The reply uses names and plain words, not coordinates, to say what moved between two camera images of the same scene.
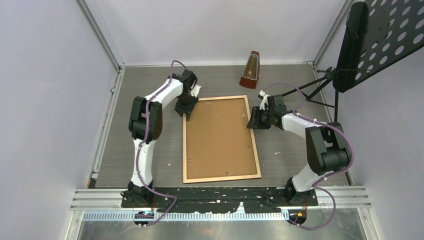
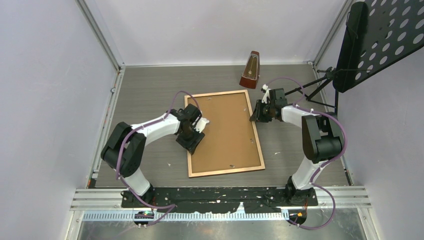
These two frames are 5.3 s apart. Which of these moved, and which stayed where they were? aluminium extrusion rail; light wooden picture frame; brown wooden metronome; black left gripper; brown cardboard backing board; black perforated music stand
Moved: black left gripper; light wooden picture frame
Stayed: aluminium extrusion rail; brown wooden metronome; black perforated music stand; brown cardboard backing board
